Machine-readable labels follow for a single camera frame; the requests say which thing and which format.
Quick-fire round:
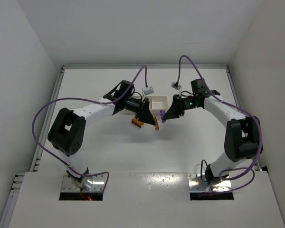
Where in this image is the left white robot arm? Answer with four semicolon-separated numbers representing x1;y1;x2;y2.
47;80;159;184

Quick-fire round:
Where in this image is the metal base plate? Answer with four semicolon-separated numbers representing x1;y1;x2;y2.
61;173;105;193
188;173;232;193

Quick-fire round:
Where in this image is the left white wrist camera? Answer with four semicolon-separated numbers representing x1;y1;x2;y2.
142;87;154;96

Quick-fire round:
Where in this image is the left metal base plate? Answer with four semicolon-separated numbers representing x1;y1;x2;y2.
61;173;105;193

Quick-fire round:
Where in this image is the purple brown lego stack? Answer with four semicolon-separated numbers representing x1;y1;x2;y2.
160;110;166;123

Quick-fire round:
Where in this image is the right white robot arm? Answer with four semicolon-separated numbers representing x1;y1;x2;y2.
160;79;263;184

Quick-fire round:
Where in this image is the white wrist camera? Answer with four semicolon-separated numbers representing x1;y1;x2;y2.
171;82;181;91
142;87;154;96

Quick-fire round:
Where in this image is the brown lego plate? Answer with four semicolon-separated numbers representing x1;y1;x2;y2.
153;116;159;131

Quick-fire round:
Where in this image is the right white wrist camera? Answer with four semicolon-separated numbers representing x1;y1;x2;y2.
171;82;181;91

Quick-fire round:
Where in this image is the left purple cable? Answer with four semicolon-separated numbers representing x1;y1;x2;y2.
32;65;148;188

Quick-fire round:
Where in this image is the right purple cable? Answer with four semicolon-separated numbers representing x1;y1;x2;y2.
178;55;263;194

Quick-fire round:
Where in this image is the purple cable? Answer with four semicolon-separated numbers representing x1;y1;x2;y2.
32;65;148;188
178;55;263;194

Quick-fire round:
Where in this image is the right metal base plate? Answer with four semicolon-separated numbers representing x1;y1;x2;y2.
188;173;232;193

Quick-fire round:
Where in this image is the yellow orange lego stack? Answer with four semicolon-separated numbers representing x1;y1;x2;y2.
131;116;144;128

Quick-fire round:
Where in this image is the white three-compartment tray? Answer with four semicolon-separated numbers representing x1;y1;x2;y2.
119;95;168;115

